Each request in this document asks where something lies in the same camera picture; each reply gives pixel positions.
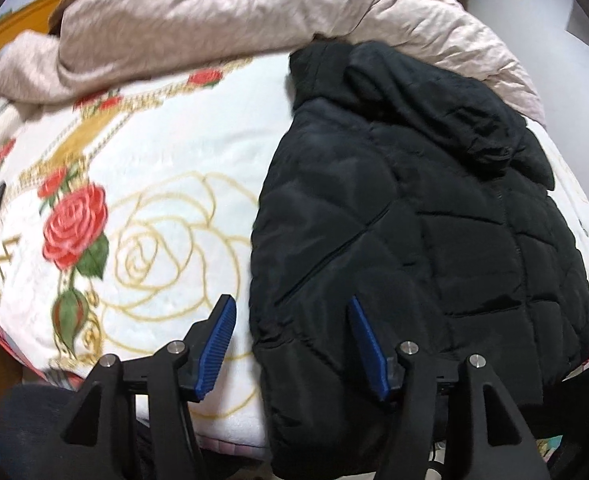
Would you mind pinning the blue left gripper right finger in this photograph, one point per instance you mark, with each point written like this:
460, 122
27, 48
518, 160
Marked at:
376, 346

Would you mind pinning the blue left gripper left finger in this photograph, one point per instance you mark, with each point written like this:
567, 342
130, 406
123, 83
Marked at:
206, 345

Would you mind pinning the black quilted puffer jacket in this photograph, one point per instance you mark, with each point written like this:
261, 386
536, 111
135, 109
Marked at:
422, 195

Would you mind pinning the white rose-print bed sheet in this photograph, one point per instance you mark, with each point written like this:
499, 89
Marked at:
128, 213

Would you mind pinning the pink leaf-pattern duvet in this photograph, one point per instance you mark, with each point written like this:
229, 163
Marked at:
105, 42

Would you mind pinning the orange wooden headboard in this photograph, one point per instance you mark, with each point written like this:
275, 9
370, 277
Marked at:
33, 16

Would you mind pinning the grey wall panel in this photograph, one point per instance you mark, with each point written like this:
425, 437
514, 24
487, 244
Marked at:
578, 24

